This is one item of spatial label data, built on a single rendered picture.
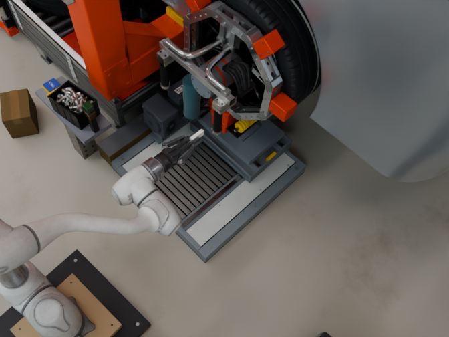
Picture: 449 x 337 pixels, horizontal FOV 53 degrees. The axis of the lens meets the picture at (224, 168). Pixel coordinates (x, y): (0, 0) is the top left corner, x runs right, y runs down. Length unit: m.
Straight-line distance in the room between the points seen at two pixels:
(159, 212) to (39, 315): 0.60
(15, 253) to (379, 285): 1.89
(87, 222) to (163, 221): 0.28
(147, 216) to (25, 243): 0.44
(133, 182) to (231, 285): 0.99
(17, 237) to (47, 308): 0.54
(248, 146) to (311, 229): 0.59
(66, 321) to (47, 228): 0.54
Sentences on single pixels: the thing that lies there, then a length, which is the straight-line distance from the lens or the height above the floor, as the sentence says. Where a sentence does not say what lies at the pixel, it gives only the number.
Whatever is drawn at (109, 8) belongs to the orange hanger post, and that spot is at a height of 1.05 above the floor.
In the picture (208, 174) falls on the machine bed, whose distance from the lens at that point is 2.64.
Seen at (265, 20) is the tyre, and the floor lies 1.15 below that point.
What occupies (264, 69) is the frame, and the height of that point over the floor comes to 1.02.
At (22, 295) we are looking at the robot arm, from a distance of 1.95.
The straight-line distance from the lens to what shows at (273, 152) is 2.61.
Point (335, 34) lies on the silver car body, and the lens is 1.73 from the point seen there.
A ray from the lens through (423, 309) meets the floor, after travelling 2.71.
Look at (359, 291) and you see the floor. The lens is 2.60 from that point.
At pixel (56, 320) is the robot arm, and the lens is 1.87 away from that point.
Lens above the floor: 2.36
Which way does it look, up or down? 60 degrees down
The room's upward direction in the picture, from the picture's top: 7 degrees clockwise
